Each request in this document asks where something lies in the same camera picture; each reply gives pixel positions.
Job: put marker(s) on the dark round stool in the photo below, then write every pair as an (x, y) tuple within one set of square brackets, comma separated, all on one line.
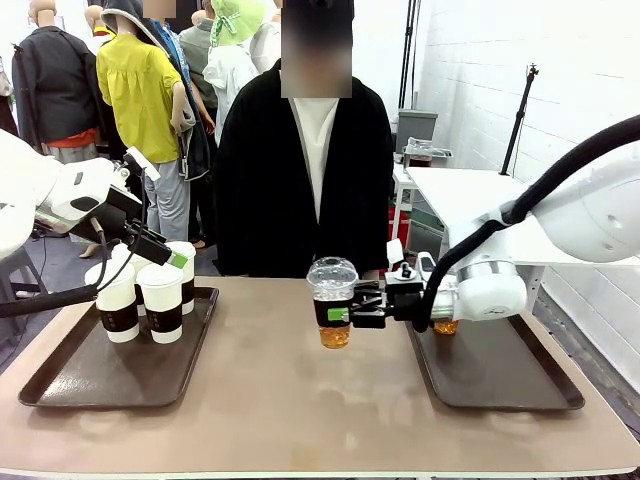
[(15, 260)]

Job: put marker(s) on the grey storage box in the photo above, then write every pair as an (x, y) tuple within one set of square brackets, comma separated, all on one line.
[(417, 127)]

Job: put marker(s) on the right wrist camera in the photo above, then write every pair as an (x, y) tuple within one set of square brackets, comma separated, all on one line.
[(395, 252)]

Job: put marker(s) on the bystander in blue shirt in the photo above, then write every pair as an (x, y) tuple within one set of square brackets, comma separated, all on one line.
[(167, 37)]

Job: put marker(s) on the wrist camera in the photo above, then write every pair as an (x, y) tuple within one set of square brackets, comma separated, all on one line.
[(395, 252), (142, 164)]

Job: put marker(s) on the white paper cup brown sleeve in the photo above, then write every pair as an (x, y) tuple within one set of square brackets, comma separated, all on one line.
[(120, 252), (189, 285), (117, 320), (162, 320)]

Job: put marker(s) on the mannequin in grey green jacket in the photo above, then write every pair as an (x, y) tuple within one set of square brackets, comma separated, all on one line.
[(197, 50)]

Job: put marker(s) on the clear plastic basket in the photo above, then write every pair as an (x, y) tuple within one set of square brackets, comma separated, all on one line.
[(425, 150)]

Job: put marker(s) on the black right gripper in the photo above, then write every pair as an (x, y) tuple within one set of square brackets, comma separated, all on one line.
[(405, 300)]

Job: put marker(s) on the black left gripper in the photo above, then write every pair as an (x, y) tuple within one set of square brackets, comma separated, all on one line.
[(124, 212)]

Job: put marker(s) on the person's left forearm black sleeve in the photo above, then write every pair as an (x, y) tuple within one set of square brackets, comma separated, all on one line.
[(380, 235)]

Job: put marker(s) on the person in black coat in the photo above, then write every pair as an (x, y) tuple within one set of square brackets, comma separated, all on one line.
[(265, 200)]

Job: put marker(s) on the mannequin in white top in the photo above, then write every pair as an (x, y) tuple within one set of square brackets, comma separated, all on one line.
[(265, 45)]

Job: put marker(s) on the mannequin in yellow blouse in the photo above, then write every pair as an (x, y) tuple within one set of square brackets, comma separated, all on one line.
[(135, 100)]

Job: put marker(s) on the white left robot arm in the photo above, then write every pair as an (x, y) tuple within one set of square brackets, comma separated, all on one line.
[(20, 200)]

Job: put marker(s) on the black light stand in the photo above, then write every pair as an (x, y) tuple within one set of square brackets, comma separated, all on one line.
[(407, 50)]

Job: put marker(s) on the clear plastic iced tea cup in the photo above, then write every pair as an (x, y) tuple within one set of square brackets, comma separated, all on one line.
[(445, 327), (321, 312)]

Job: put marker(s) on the brown plastic serving tray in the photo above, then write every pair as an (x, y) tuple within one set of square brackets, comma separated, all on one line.
[(100, 380), (490, 370)]

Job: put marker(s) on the mannequin in black jacket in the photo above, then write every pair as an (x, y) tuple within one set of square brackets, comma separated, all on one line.
[(55, 90)]

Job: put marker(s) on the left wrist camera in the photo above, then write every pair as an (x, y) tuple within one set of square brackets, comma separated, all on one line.
[(142, 164)]

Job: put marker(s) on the white side table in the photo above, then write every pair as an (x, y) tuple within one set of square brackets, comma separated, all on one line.
[(460, 195)]

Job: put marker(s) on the black tripod stand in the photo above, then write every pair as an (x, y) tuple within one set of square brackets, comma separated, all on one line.
[(533, 71)]

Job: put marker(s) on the mannequin with green hat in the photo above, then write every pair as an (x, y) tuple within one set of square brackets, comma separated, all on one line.
[(227, 75)]

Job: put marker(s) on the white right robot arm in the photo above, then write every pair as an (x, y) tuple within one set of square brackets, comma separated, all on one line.
[(590, 210)]

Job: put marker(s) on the mannequin with red yellow scarf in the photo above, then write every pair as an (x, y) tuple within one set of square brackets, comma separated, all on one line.
[(100, 42)]

